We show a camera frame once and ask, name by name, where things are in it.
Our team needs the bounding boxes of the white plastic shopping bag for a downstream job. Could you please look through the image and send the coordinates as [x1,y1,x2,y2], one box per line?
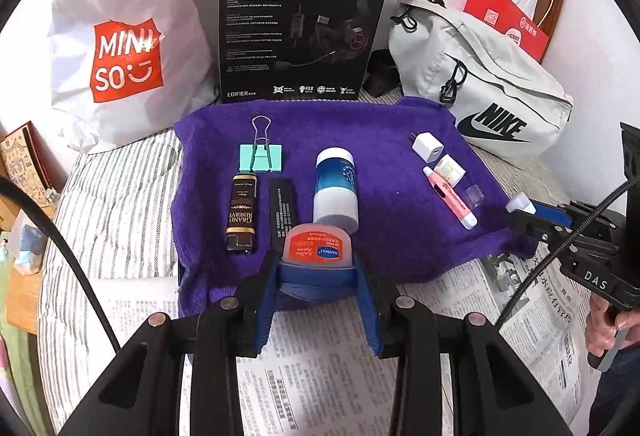
[47,0,218,154]

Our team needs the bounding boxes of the wooden bedside table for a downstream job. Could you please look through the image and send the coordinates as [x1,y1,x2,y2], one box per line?
[0,123,57,333]

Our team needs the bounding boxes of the white charger adapter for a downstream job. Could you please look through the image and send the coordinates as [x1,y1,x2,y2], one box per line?
[411,132,446,164]

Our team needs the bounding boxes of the newspaper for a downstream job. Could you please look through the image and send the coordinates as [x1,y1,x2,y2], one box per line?
[95,241,598,436]

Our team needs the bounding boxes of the person's right forearm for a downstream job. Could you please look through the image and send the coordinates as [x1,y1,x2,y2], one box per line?
[590,346,640,436]

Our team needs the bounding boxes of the teal binder clip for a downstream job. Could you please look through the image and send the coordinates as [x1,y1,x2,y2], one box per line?
[238,116,283,174]

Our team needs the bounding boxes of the purple towel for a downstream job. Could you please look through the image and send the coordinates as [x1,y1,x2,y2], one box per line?
[171,96,538,317]

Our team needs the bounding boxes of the small blue orange-lid jar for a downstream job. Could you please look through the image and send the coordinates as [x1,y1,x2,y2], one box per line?
[277,224,358,303]

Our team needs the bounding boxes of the pink highlighter pen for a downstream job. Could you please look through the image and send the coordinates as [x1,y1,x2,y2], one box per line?
[422,166,478,231]

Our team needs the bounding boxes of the grey waist bag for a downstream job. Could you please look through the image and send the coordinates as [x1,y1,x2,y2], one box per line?
[387,0,575,167]

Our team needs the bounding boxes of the brown patterned book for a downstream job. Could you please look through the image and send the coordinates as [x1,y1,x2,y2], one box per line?
[0,125,52,193]

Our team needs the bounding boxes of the black pouch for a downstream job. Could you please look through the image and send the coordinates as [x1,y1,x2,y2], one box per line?
[364,53,401,97]

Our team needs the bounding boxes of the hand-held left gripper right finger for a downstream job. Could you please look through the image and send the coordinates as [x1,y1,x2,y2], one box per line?
[351,253,576,436]

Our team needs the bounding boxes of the black headset box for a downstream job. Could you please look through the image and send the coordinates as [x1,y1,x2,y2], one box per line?
[218,0,396,104]

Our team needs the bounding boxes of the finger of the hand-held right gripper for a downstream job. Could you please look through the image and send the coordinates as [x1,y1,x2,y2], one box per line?
[530,200,627,231]
[510,211,578,247]

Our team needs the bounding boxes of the dark brown gold-label bottle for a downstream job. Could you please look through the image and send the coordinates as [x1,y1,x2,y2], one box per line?
[225,173,259,255]

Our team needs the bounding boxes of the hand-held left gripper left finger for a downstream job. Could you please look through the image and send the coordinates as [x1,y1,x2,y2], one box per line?
[59,253,284,436]

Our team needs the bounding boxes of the red paper bag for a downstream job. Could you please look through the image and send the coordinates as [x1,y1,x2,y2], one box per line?
[462,0,556,64]

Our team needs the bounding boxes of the white and blue bottle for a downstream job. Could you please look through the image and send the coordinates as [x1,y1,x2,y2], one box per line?
[312,147,360,234]

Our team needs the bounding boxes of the small white-cap bottle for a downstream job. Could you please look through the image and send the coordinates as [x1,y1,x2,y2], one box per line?
[434,155,467,184]

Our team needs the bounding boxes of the person's right hand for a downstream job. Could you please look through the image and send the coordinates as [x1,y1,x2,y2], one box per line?
[586,296,637,358]

